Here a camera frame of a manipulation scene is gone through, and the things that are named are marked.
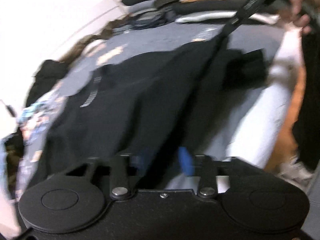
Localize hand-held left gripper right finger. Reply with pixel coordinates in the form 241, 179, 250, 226
179, 146, 263, 200

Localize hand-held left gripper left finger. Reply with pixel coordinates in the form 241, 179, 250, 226
62, 155, 140, 200

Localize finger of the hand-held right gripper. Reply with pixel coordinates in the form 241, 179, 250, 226
212, 0, 265, 53

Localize black sweatshirt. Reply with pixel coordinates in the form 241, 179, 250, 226
32, 31, 270, 193

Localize stack of folded clothes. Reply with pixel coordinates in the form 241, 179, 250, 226
121, 0, 180, 29

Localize person's right hand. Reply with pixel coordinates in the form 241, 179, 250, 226
290, 0, 320, 34

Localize black folded garment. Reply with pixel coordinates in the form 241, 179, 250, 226
172, 0, 250, 14

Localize grey printed bed quilt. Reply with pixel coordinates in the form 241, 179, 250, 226
15, 0, 284, 180

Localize pastel patterned garments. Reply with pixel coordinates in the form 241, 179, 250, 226
15, 87, 68, 145

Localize person's trouser leg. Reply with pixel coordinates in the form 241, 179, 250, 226
291, 30, 320, 173

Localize person's slipper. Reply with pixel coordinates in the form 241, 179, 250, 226
274, 155, 317, 183

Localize black puffer jacket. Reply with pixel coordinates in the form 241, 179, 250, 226
26, 59, 73, 105

